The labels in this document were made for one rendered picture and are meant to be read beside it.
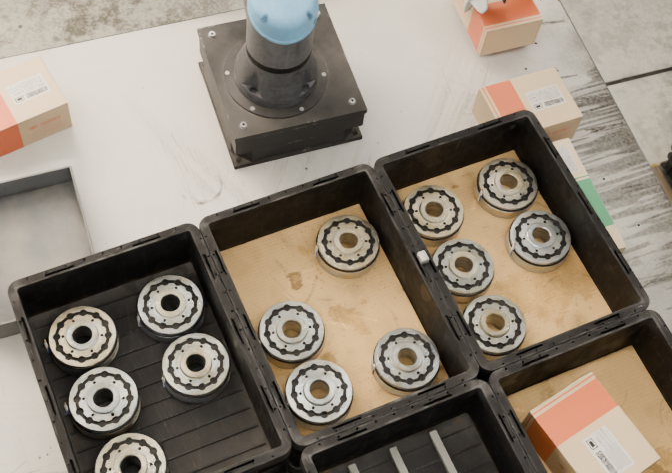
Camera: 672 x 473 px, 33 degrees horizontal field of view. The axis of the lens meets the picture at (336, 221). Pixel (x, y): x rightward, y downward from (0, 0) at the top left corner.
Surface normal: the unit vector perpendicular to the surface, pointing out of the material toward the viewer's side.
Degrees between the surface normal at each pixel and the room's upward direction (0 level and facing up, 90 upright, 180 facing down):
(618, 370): 0
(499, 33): 90
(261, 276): 0
